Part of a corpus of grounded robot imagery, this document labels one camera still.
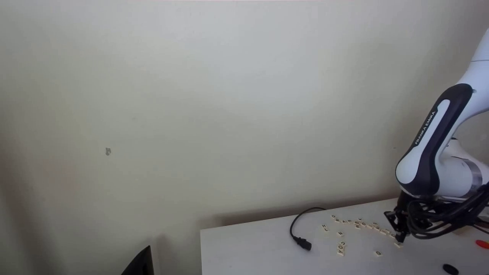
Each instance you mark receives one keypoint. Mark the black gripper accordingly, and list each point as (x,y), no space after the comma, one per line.
(400,213)

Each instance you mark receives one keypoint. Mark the cream letter tile G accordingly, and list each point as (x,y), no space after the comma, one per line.
(339,221)
(378,252)

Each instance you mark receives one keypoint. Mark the cream letter tile Y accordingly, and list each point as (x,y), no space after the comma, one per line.
(340,250)

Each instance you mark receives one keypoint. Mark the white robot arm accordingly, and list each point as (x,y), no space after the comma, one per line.
(453,172)

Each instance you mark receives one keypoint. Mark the black round cap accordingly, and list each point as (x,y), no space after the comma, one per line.
(450,267)

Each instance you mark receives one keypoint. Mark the cream letter tile K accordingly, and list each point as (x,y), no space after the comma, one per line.
(334,215)

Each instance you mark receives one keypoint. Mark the cream letter tile N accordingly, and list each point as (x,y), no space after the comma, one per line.
(325,227)

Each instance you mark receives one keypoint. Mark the red plastic disc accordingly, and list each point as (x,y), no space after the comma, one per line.
(484,244)

